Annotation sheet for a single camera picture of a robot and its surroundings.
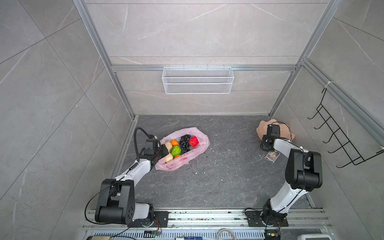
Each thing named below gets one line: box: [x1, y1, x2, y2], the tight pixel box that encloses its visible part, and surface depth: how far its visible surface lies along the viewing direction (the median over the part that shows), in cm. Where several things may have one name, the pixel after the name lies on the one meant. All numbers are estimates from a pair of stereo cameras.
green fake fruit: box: [170, 145, 182, 157], surface depth 95 cm
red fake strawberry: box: [188, 136, 200, 148], surface depth 100 cm
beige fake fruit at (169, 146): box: [164, 141, 173, 153], surface depth 97 cm
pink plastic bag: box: [155, 127, 210, 171], surface depth 92 cm
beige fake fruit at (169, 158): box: [165, 152, 174, 163], surface depth 91 cm
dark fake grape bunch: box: [179, 134, 191, 155], surface depth 100 cm
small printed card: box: [265, 151, 281, 164], surface depth 97 cm
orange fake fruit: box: [171, 139, 179, 146], surface depth 100 cm
